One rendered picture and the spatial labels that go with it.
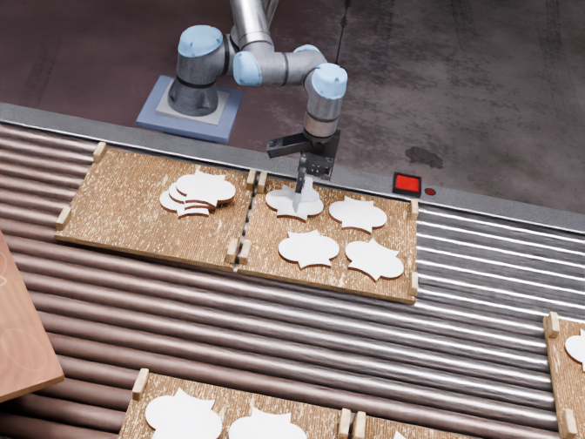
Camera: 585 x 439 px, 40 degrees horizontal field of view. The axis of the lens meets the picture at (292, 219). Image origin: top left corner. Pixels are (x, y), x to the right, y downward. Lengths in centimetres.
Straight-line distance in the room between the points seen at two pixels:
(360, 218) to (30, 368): 89
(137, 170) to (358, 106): 232
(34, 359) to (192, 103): 108
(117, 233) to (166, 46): 274
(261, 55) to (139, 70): 252
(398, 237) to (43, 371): 92
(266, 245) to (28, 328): 61
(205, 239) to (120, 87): 235
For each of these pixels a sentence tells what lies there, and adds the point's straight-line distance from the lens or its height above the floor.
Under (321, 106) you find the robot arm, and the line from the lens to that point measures 177.
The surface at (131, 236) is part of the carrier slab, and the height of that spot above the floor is 94.
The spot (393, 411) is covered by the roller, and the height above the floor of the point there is 91.
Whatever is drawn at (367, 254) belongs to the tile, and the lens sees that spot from 188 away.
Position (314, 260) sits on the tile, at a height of 95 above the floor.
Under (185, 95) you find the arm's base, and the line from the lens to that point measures 234.
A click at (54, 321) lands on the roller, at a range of 171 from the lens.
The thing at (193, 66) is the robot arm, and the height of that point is 103.
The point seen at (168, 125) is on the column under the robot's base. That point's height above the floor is 87.
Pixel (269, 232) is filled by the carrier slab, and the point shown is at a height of 94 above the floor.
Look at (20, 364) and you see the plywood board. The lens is 149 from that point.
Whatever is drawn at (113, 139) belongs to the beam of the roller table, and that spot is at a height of 91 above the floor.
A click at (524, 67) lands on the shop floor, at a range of 503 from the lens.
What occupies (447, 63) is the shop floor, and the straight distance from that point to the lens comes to 484.
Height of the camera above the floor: 219
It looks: 40 degrees down
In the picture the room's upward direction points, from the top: 10 degrees clockwise
